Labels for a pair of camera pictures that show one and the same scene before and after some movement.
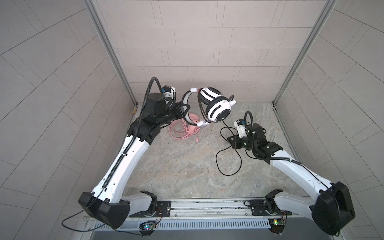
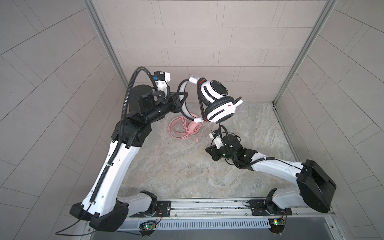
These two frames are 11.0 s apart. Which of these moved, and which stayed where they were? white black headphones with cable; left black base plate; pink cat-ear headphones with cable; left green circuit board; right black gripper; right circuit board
Moved: white black headphones with cable; right black gripper
Stayed: pink cat-ear headphones with cable; left green circuit board; left black base plate; right circuit board
